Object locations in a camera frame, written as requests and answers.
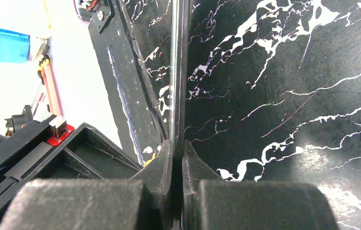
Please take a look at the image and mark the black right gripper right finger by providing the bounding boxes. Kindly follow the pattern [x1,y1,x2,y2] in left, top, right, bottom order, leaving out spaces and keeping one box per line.
[182,141,338,230]

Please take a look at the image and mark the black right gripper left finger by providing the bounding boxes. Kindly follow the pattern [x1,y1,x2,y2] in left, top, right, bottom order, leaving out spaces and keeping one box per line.
[0,141,173,230]

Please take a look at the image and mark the red clamp tool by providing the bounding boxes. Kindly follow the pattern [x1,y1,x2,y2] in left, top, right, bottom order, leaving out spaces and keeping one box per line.
[37,54,63,116]

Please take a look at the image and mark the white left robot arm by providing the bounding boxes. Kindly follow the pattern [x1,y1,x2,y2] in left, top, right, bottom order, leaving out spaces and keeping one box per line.
[0,115,141,222]

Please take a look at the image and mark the black motor with wires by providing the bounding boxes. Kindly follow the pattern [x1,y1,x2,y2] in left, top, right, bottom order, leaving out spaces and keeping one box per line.
[4,105,33,137]

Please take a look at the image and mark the blue plastic box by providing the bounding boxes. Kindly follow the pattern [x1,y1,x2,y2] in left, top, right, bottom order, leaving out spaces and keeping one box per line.
[0,28,30,64]

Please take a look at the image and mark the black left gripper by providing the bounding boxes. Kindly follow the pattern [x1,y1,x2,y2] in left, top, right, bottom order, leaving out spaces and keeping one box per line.
[0,118,141,222]

